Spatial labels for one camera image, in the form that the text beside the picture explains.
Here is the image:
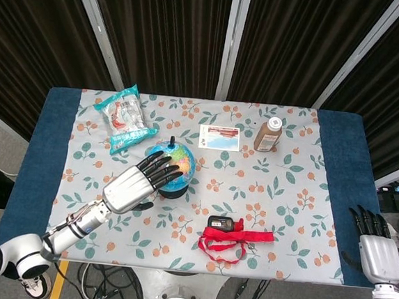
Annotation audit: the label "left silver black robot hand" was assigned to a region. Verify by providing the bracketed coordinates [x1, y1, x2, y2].
[100, 149, 185, 220]

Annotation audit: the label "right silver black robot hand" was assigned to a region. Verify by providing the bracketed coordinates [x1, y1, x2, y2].
[338, 203, 399, 287]

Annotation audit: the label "small blue globe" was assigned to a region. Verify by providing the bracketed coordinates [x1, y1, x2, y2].
[141, 133, 198, 202]

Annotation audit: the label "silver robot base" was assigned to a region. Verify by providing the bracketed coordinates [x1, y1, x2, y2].
[126, 266, 231, 299]

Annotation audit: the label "teal snack bag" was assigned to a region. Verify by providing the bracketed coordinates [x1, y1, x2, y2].
[90, 80, 162, 160]

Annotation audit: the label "floral tablecloth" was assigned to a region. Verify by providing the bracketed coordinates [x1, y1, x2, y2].
[39, 86, 359, 286]

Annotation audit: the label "black device with label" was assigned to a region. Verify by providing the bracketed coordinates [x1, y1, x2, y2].
[207, 214, 235, 232]

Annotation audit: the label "picture postcard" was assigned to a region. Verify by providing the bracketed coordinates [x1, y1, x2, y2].
[198, 124, 241, 152]

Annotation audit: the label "blue table mat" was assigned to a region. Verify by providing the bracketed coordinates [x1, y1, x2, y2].
[0, 82, 392, 289]

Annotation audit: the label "brown drink bottle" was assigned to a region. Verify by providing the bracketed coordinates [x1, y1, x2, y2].
[253, 114, 284, 155]

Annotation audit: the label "white black sneaker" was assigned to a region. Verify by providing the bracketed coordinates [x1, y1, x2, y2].
[15, 269, 54, 299]

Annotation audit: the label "black floor cables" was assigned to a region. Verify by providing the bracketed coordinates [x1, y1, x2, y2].
[52, 260, 272, 299]

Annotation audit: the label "red ribbon lanyard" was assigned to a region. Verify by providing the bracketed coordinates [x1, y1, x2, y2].
[196, 215, 277, 268]

